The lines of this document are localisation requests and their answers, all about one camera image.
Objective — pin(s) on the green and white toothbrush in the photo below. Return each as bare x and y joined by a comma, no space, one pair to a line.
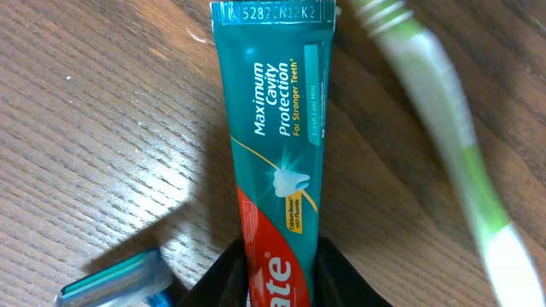
425,71

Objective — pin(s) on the Colgate toothpaste tube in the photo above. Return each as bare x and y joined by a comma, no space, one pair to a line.
274,59

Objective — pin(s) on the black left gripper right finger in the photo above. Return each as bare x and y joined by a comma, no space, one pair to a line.
338,283

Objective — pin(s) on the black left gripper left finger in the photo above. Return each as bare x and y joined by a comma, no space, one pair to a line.
225,284

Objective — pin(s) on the blue disposable razor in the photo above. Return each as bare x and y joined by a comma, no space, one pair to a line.
144,277

